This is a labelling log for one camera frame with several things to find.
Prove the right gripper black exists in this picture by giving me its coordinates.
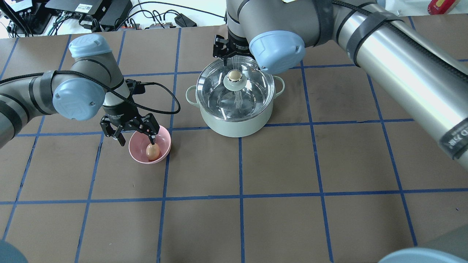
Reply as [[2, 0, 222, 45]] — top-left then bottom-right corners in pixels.
[[213, 35, 253, 67]]

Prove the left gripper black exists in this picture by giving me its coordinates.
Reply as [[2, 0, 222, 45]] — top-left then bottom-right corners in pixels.
[[100, 113, 159, 147]]

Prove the glass pot lid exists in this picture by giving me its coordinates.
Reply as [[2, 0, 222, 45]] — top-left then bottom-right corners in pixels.
[[196, 56, 276, 122]]

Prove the brown egg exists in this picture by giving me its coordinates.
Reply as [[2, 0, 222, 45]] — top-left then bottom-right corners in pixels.
[[146, 143, 161, 161]]

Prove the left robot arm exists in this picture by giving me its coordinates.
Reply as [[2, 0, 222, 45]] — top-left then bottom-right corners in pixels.
[[1, 34, 159, 146]]

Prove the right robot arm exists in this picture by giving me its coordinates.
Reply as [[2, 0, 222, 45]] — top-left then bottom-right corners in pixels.
[[225, 0, 467, 263]]

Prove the pale green cooking pot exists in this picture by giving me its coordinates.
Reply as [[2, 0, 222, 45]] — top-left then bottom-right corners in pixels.
[[185, 55, 286, 138]]

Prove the pink bowl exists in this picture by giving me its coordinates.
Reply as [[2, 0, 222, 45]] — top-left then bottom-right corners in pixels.
[[128, 126, 172, 164]]

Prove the red bottle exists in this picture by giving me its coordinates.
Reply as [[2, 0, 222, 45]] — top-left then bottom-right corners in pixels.
[[427, 0, 461, 15]]

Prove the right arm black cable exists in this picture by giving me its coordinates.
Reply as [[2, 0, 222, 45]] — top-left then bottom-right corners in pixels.
[[329, 0, 468, 79]]

